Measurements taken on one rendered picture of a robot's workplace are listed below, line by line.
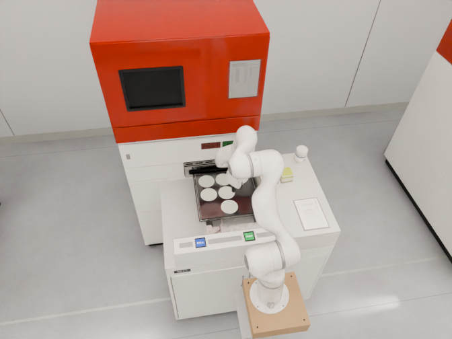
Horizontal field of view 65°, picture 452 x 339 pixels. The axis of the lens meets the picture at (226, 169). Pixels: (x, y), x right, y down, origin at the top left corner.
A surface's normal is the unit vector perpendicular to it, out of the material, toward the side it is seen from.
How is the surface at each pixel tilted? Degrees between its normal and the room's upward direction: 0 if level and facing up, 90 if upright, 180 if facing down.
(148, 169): 90
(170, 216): 0
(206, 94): 90
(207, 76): 90
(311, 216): 0
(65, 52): 90
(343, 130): 0
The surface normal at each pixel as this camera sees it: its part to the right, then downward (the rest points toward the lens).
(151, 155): 0.17, 0.72
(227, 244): 0.03, -0.68
